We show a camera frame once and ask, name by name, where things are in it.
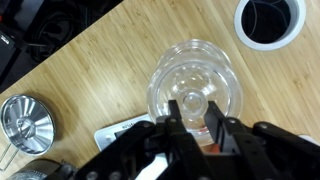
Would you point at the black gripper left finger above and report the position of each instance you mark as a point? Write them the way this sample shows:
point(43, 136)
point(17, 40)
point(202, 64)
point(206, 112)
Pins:
point(180, 146)

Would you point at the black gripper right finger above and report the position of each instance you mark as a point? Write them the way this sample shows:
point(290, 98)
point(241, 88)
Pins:
point(253, 150)

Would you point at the white kitchen scale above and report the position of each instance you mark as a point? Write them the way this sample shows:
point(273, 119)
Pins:
point(110, 133)

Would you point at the dark metallic round object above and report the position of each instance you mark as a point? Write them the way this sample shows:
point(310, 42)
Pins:
point(36, 170)

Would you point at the silver metal funnel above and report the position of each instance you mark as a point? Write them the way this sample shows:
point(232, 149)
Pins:
point(26, 125)

